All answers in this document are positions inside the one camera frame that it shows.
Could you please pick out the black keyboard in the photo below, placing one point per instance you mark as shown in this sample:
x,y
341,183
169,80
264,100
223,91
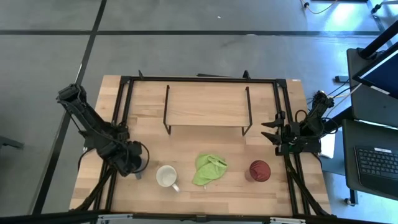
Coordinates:
x,y
374,161

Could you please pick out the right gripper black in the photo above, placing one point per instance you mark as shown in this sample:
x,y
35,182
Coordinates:
x,y
292,137

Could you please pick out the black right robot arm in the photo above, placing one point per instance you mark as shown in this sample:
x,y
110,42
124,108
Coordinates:
x,y
317,110

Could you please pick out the black aluminium table frame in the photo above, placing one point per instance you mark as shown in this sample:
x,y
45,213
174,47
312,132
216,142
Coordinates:
x,y
202,79

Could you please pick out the wooden shelf black metal legs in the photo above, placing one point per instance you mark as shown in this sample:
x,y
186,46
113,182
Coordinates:
x,y
206,105

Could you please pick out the dark red cup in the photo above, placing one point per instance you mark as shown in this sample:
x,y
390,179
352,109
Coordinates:
x,y
260,171

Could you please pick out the grey equipment cart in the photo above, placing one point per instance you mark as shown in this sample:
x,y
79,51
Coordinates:
x,y
357,102

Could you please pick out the white paper sheet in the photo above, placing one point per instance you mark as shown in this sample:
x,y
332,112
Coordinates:
x,y
327,146

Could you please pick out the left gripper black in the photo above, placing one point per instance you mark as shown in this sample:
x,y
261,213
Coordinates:
x,y
119,155

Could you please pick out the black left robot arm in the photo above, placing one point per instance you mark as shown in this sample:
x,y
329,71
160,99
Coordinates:
x,y
90,119

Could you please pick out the computer monitor dark blue screen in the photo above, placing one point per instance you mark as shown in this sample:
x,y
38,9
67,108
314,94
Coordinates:
x,y
382,73

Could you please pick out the green cloth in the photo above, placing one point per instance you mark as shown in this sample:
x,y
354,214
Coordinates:
x,y
208,170

